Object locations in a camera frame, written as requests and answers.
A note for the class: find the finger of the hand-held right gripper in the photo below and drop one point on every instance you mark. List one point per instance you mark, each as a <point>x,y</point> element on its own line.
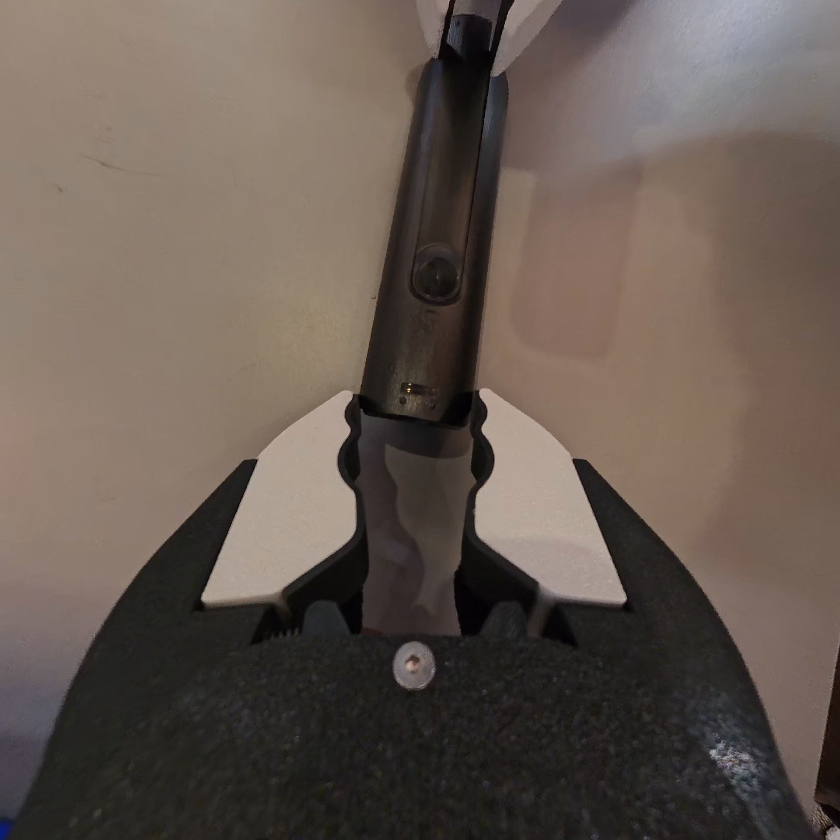
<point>525,26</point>
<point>433,19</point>

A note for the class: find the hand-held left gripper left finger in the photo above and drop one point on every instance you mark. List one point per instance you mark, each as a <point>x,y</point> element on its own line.
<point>289,525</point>

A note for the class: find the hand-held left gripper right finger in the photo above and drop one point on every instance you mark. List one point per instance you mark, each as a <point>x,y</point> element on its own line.
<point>544,525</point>

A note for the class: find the black battery cover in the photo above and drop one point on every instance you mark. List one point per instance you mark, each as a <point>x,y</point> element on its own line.
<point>446,184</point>

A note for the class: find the black remote control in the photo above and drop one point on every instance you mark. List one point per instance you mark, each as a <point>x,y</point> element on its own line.
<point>407,354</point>

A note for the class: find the blue plastic bin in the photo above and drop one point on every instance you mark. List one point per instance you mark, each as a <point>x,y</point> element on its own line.
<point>5,828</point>

